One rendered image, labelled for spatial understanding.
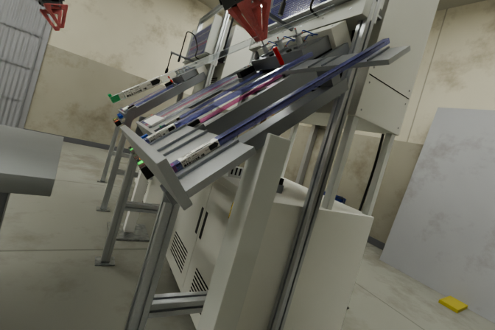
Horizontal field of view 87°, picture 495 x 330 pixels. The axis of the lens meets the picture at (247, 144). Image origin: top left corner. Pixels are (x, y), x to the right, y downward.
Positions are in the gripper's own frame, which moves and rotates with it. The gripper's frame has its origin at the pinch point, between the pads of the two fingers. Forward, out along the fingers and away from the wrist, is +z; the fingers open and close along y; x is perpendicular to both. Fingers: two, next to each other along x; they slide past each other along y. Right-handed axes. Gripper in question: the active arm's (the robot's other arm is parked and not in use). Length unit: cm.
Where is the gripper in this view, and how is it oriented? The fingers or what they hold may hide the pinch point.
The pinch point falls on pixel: (260, 36)
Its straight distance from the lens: 54.6
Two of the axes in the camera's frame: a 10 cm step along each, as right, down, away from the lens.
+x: -7.8, 4.9, -3.9
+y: -5.2, -1.7, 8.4
